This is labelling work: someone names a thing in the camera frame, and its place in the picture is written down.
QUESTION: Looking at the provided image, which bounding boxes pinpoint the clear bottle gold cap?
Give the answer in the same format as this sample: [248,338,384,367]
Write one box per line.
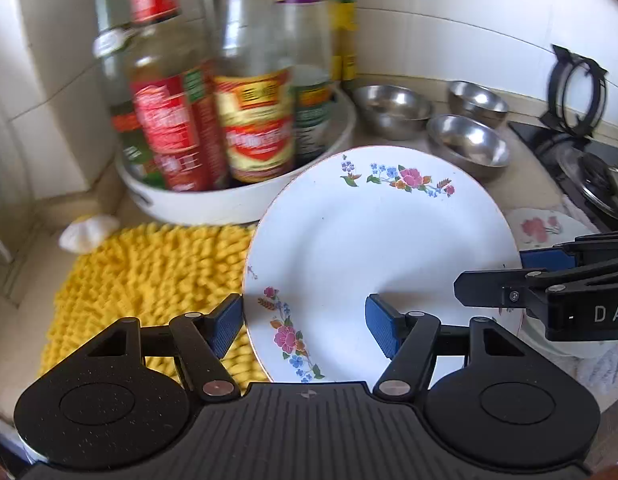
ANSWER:
[86,0,155,186]

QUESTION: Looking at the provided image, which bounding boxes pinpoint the black glass gas stove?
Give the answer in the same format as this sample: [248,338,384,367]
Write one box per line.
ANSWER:
[508,120,618,235]

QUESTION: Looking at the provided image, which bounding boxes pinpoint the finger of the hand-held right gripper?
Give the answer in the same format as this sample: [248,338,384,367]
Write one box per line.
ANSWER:
[454,269,564,318]
[520,230,618,273]

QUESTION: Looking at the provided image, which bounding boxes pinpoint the white two-tier turntable rack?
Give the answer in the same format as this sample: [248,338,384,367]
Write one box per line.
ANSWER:
[114,85,360,227]

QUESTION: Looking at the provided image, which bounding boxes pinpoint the red label sauce bottle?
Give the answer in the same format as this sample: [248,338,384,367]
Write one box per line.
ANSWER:
[129,0,226,193]

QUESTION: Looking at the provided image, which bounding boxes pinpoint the white terry towel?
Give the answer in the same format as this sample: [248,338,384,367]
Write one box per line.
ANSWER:
[554,192,618,396]

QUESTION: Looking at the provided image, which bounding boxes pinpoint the green yellow label bottle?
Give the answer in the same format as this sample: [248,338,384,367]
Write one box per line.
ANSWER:
[321,0,360,83]

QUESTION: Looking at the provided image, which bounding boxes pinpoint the black pan support ring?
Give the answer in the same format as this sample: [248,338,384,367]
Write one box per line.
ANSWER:
[541,44,610,137]

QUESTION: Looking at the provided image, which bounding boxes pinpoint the garlic bulb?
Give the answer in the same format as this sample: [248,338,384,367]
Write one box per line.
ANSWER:
[59,215,120,254]

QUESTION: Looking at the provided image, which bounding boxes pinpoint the yellow cap vinegar bottle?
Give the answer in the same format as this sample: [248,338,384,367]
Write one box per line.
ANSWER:
[209,0,297,186]

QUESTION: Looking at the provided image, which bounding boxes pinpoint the white plate multicoloured flowers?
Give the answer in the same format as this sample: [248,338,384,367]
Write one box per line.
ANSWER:
[242,146,524,385]

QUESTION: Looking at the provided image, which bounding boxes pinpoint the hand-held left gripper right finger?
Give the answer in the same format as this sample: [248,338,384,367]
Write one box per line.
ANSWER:
[365,294,524,402]

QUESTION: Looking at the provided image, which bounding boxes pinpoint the round metal stove burner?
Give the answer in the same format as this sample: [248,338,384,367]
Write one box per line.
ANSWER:
[536,137,618,223]

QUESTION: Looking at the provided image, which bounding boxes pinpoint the white plate pink flowers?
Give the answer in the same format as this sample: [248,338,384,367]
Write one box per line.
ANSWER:
[494,206,610,359]

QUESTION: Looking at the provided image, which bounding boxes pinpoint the yellow chenille mat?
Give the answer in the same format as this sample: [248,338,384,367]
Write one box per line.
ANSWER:
[39,224,270,397]

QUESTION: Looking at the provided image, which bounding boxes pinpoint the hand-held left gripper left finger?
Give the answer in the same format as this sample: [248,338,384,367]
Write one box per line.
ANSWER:
[84,294,243,402]

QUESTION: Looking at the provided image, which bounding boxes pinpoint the stainless steel bowl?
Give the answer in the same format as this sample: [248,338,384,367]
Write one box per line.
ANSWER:
[448,80,510,128]
[426,114,512,182]
[353,85,435,141]

